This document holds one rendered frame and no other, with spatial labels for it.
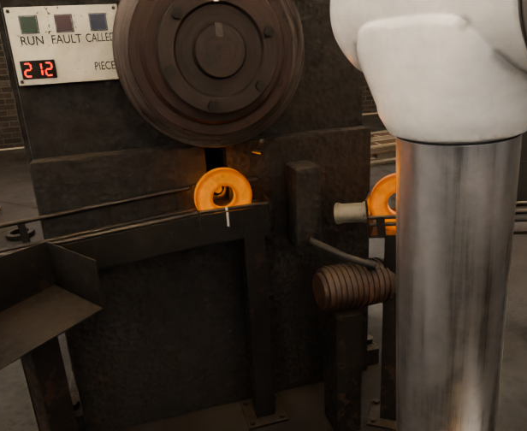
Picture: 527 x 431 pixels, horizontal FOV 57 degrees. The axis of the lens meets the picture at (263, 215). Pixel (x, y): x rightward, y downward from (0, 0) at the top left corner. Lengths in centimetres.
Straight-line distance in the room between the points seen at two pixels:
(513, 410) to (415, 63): 154
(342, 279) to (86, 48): 89
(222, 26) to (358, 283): 73
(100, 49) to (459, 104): 110
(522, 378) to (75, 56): 172
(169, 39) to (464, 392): 92
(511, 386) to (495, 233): 150
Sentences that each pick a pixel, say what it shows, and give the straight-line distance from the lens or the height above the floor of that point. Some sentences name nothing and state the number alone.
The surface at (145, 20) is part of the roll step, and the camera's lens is 122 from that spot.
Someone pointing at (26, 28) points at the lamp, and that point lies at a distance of 138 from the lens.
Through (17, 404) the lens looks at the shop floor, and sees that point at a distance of 200.
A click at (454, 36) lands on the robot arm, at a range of 37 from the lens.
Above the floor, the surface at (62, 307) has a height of 61.
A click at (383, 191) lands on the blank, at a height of 74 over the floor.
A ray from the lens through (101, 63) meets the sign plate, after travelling 137.
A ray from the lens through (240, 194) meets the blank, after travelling 134.
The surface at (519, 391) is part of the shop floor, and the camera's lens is 191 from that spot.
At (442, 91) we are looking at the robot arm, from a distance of 38.
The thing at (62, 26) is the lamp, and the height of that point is 119.
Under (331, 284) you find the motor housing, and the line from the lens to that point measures 133.
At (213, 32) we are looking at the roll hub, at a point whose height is 116.
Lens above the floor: 111
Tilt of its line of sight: 19 degrees down
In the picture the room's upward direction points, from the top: 3 degrees counter-clockwise
